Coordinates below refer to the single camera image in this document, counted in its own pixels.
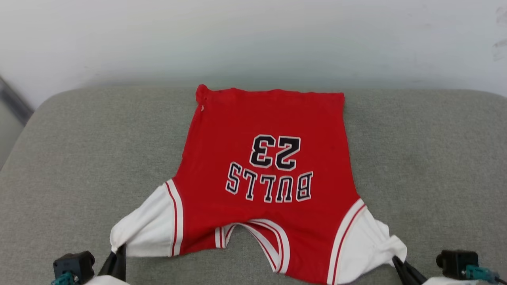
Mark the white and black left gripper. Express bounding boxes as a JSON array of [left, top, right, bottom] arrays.
[[85, 245, 129, 285]]

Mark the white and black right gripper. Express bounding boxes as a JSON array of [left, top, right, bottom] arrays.
[[392, 256, 472, 285]]

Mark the red and white basketball jersey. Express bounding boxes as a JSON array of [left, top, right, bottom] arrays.
[[110, 84, 408, 285]]

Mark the grey fabric sofa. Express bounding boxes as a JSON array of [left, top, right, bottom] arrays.
[[0, 85, 507, 285]]

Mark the left camera cable teal plug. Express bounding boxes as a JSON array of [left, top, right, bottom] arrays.
[[51, 272, 75, 285]]

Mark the camera cable teal plug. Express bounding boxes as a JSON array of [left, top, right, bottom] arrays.
[[465, 264, 507, 285], [51, 272, 75, 285]]

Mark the right camera cable teal plug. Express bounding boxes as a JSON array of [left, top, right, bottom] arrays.
[[465, 264, 507, 285]]

